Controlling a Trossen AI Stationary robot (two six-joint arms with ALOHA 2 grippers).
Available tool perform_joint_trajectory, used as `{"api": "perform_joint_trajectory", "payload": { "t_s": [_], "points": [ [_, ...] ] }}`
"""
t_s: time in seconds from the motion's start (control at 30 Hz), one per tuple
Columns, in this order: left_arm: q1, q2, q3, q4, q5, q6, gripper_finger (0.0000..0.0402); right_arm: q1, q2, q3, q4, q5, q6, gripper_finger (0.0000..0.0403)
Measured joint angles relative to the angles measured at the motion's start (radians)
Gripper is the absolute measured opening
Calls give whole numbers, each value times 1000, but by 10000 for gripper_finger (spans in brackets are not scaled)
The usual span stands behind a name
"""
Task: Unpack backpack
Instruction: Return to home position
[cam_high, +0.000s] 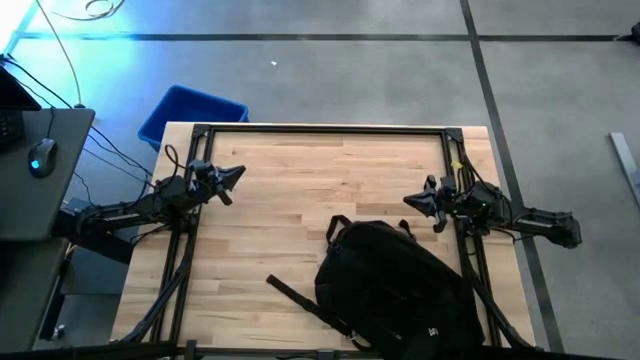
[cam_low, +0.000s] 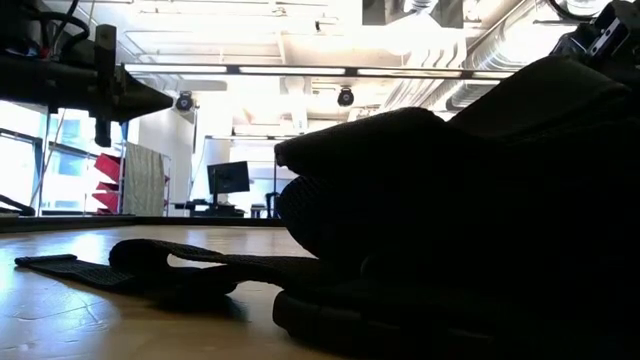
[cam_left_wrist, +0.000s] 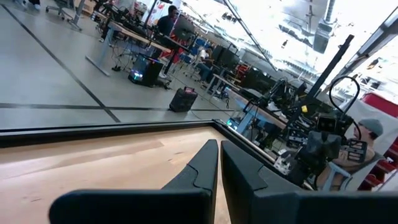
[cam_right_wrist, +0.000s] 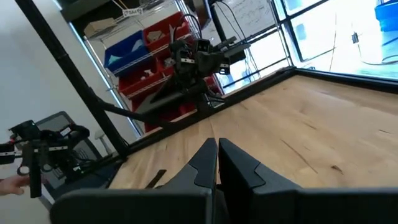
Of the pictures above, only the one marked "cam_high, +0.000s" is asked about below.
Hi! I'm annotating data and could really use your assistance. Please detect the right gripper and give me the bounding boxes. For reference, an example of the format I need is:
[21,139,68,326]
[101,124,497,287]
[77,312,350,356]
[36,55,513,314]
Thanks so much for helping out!
[402,174,459,234]

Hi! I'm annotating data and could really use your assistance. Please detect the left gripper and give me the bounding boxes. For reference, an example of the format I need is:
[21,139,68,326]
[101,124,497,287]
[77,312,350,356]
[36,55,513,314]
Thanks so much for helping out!
[187,159,247,207]

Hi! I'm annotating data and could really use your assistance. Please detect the black fabric garment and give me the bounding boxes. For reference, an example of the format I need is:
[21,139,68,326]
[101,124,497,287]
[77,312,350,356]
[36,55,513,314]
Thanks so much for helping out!
[264,214,486,360]

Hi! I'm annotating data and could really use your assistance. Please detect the blue plastic bin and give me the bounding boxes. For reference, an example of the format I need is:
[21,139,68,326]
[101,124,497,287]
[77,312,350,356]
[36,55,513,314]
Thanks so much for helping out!
[137,84,250,152]

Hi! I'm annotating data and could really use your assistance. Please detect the black power brick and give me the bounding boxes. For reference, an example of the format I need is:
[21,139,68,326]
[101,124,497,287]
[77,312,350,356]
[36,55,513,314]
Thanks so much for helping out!
[63,197,92,216]

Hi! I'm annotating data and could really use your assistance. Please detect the black computer mouse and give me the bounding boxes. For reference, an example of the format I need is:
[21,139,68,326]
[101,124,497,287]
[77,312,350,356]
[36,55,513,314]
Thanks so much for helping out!
[27,138,58,179]

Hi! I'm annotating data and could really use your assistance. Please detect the dark grey desk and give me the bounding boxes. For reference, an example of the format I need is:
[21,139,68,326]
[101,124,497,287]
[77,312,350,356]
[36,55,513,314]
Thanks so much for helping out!
[0,107,96,242]
[0,238,70,354]

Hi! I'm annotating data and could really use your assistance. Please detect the grey metal bar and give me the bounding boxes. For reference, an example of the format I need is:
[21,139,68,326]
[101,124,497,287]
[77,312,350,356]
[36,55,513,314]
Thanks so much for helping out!
[608,131,640,209]

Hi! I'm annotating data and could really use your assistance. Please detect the black keyboard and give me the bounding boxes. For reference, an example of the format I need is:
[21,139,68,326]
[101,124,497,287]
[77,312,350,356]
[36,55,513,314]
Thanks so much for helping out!
[0,109,26,154]

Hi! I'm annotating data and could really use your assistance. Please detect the black desk monitor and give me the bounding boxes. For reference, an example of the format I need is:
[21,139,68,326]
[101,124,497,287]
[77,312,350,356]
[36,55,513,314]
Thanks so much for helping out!
[0,64,42,112]

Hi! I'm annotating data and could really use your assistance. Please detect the black aluminium table frame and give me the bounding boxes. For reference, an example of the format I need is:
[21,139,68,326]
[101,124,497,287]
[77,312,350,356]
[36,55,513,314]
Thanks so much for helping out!
[119,122,539,360]

